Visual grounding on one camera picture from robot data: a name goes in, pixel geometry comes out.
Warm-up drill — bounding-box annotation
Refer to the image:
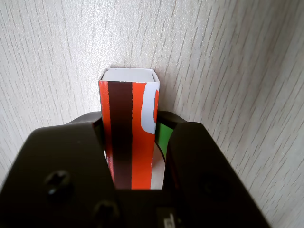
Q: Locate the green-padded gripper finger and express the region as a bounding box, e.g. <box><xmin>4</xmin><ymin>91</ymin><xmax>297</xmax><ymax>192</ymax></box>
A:
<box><xmin>155</xmin><ymin>111</ymin><xmax>273</xmax><ymax>228</ymax></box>

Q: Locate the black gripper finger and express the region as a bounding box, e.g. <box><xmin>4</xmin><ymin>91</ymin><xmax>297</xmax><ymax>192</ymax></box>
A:
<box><xmin>0</xmin><ymin>111</ymin><xmax>119</xmax><ymax>228</ymax></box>

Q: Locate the red and white carton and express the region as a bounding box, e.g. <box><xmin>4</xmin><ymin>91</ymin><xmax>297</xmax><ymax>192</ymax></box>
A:
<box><xmin>98</xmin><ymin>67</ymin><xmax>160</xmax><ymax>190</ymax></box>

